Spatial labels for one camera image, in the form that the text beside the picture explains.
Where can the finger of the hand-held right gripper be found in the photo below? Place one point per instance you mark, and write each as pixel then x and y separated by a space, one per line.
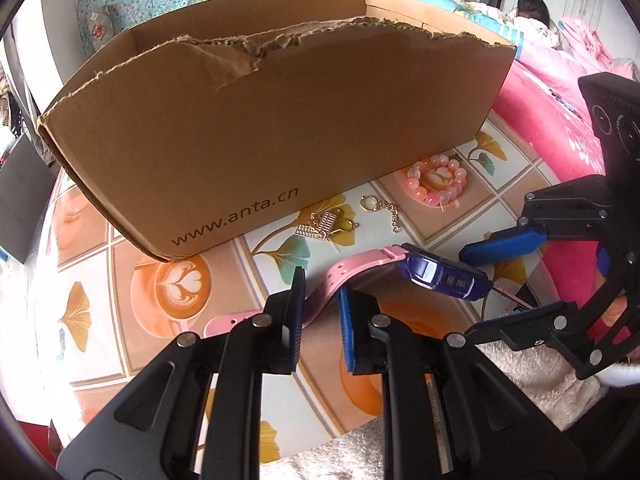
pixel 505 247
pixel 520 322

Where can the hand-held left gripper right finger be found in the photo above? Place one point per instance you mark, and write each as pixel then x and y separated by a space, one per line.
pixel 350 330

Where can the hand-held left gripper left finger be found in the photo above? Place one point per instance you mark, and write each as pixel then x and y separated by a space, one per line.
pixel 295 320

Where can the pink watch with blue face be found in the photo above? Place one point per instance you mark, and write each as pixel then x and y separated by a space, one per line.
pixel 440 272

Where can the silver abacus charm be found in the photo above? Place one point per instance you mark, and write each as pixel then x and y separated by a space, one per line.
pixel 315 227

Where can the gold clover pendant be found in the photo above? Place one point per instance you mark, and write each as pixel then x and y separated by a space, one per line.
pixel 342 217

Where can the brown cardboard box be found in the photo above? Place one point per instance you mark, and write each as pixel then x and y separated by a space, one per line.
pixel 250 135

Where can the fuzzy beige sweater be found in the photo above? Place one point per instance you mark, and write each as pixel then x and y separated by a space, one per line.
pixel 540 385

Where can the pink blanket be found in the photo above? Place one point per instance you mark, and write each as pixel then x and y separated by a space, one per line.
pixel 550 125

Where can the patterned tablecloth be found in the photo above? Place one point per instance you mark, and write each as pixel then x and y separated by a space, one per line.
pixel 100 310

